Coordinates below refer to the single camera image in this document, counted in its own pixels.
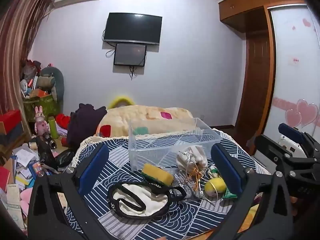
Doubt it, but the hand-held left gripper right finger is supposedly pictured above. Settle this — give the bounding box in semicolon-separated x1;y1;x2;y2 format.
211;144;294;240

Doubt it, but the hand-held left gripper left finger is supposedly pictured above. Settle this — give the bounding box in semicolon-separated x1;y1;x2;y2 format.
27;144;110;240

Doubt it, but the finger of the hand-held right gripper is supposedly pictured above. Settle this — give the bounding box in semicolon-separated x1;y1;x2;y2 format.
278;123;320;157
254;134;318;180

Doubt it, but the small white green figure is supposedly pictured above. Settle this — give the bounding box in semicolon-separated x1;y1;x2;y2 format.
206;166;220;179

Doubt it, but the yellow plush ball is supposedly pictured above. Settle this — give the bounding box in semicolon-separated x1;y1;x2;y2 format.
204;177;227;197

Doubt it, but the green packet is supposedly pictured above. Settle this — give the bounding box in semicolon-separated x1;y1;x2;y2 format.
222;187;237;200

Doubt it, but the white drawstring pouch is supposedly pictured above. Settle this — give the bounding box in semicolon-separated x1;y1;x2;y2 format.
176;145;208;178

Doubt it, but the clear plastic wrapper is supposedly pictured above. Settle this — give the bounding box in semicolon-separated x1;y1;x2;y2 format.
172;172;200;202

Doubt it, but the clear plastic storage box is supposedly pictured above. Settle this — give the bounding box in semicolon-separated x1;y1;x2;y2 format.
128;117;222;172

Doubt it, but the white cloth with black straps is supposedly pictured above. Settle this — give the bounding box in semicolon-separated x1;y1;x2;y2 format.
107;181;187;218

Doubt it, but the yellow green sponge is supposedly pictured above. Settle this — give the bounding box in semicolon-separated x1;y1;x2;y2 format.
142;163;174;187

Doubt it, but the black plastic bag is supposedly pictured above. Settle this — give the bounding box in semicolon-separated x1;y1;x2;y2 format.
35;140;75;174

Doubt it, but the dark purple cloth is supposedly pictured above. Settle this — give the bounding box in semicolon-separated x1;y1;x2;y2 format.
66;103;107;153

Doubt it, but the white sliding wardrobe door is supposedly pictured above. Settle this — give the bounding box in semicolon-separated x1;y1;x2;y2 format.
255;4;320;160

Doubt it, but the black cylindrical tool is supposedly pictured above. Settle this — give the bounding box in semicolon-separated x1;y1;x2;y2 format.
42;132;57;149

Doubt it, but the red cloth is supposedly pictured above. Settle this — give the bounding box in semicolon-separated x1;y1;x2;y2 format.
55;114;72;129

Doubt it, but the green bottle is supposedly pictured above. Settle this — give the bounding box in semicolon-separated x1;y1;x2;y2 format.
48;116;59;139

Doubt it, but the brown wooden door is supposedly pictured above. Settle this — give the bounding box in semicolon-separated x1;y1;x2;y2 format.
235;31;274;134

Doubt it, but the pink rabbit doll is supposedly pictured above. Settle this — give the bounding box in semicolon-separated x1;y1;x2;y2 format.
34;106;50;137

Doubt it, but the beige patchwork blanket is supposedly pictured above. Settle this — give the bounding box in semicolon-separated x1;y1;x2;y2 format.
96;105;198;138

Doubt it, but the pile of scattered papers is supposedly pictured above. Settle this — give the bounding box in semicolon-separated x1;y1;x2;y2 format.
0;142;50;230

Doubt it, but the blue patterned bed cloth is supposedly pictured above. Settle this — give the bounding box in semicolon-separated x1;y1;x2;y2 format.
60;127;273;240

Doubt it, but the green storage box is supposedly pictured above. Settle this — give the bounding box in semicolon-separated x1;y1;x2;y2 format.
24;94;60;123

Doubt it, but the pink plush cushion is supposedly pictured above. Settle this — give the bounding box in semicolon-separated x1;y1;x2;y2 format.
14;189;33;230

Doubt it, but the grey plush toy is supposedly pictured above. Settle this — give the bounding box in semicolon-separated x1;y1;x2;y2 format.
37;67;65;103

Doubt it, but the red box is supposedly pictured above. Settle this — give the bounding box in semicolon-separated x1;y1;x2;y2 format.
0;109;22;134

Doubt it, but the pile of household clutter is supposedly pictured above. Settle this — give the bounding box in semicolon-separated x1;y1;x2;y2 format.
20;59;50;99

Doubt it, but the wooden overhead cabinet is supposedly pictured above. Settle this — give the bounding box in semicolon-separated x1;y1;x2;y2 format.
218;0;309;33

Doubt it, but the striped brown curtain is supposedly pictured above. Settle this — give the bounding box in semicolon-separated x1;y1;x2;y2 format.
0;0;54;130

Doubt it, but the yellow ring cushion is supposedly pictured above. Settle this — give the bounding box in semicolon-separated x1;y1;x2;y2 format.
108;95;135;109

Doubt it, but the black looped television cable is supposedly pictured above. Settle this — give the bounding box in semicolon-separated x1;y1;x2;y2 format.
102;29;115;58

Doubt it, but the small black wall monitor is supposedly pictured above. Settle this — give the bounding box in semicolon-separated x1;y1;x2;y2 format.
114;42;147;67

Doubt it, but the large black wall television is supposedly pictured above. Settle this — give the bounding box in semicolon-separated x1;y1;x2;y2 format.
104;12;162;45

